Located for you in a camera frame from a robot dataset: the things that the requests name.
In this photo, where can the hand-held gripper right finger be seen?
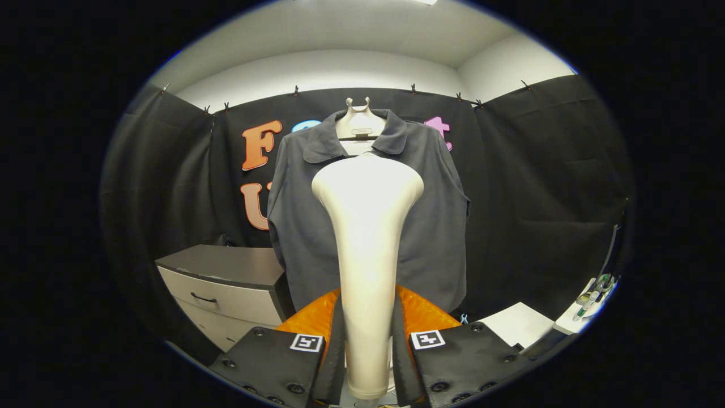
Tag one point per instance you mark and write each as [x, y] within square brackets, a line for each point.
[401, 368]

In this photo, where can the grey drawer cabinet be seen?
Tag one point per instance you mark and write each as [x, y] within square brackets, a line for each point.
[226, 263]

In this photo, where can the grey button shirt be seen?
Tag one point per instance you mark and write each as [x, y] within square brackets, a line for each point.
[436, 226]

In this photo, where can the small green tools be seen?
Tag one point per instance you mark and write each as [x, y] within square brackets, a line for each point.
[603, 280]

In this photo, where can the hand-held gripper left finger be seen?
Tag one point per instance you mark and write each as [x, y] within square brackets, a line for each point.
[334, 362]

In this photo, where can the white flat board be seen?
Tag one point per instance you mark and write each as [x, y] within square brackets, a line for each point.
[515, 323]

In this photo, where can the cream clothes hanger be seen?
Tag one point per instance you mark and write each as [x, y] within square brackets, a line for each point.
[359, 122]

